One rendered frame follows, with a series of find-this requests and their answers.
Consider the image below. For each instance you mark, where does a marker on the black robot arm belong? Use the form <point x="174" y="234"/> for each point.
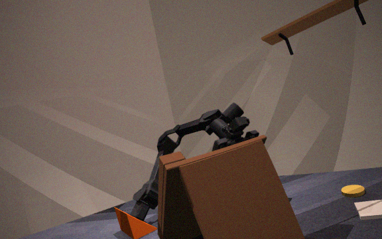
<point x="211" y="121"/>

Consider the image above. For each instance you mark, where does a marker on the beige flat square tile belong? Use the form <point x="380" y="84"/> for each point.
<point x="369" y="209"/>

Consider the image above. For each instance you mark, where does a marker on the yellow round disc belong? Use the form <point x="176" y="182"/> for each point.
<point x="353" y="191"/>

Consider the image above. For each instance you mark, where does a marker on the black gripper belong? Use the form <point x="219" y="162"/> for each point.
<point x="225" y="140"/>

